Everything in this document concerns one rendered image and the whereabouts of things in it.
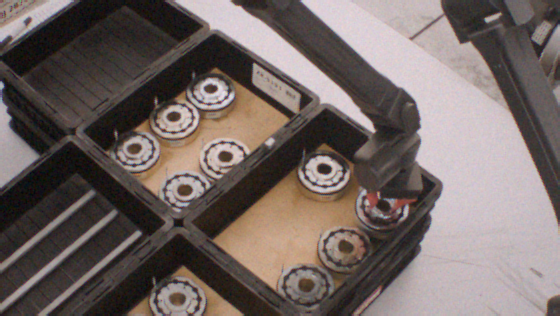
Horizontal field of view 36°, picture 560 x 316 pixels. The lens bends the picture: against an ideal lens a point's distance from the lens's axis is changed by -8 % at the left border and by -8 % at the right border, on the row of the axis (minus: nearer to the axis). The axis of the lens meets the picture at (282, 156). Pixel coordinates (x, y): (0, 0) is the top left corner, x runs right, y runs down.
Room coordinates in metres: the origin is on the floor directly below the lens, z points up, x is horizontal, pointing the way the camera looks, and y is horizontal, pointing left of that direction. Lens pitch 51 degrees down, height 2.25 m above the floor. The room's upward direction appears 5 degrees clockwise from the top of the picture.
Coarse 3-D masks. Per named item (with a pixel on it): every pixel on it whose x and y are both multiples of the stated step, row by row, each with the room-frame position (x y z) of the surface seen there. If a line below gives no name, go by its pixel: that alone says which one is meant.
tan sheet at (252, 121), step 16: (240, 96) 1.28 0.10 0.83; (256, 96) 1.28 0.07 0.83; (240, 112) 1.24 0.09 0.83; (256, 112) 1.24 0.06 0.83; (272, 112) 1.24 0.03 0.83; (144, 128) 1.17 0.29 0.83; (208, 128) 1.19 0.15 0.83; (224, 128) 1.19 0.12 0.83; (240, 128) 1.19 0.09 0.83; (256, 128) 1.20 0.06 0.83; (272, 128) 1.20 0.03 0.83; (192, 144) 1.14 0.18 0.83; (256, 144) 1.16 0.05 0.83; (176, 160) 1.10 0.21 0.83; (192, 160) 1.10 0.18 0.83; (160, 176) 1.05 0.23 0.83
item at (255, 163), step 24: (312, 120) 1.15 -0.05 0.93; (216, 192) 0.96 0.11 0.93; (432, 192) 1.00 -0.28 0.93; (192, 216) 0.90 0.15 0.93; (408, 216) 0.94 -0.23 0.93; (384, 240) 0.89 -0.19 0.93; (240, 264) 0.81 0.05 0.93; (360, 264) 0.83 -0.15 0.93; (264, 288) 0.77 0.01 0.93; (336, 288) 0.78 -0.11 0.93; (312, 312) 0.73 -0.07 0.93
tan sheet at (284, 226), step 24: (288, 192) 1.05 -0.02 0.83; (240, 216) 0.98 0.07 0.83; (264, 216) 0.98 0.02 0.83; (288, 216) 0.99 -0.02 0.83; (312, 216) 1.00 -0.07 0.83; (336, 216) 1.00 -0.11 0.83; (216, 240) 0.92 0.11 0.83; (240, 240) 0.93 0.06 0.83; (264, 240) 0.93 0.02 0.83; (288, 240) 0.94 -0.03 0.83; (312, 240) 0.94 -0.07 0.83; (264, 264) 0.88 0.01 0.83; (288, 264) 0.88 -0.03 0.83
